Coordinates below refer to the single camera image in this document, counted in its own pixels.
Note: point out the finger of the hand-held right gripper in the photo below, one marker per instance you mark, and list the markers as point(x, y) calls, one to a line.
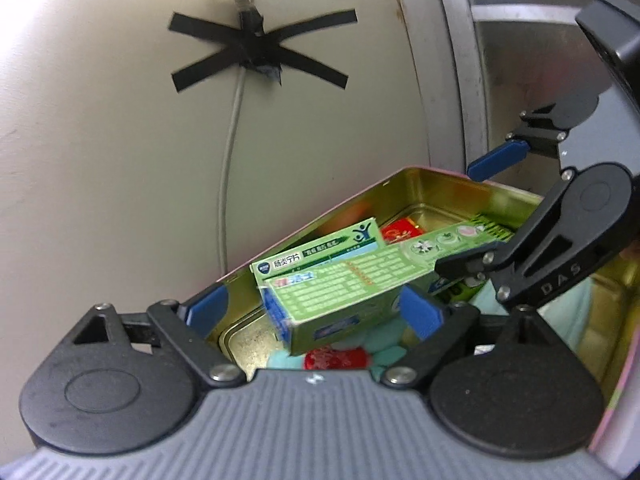
point(500, 157)
point(530, 255)

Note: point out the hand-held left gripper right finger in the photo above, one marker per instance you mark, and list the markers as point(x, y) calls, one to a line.
point(422, 312)

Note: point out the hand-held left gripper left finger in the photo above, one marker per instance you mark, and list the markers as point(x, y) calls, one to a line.
point(207, 307)

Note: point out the teal zip pouch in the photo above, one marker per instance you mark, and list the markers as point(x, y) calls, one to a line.
point(385, 355)

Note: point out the gold tin box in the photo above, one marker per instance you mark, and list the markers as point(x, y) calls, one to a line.
point(440, 190)

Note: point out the green medicine box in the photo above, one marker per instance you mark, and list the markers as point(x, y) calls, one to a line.
point(325, 285)

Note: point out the red box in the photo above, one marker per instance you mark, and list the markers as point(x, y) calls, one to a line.
point(400, 232)

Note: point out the red shiny packet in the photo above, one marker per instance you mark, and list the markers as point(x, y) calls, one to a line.
point(335, 360)

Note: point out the black tape cross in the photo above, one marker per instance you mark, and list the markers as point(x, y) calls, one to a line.
point(260, 45)

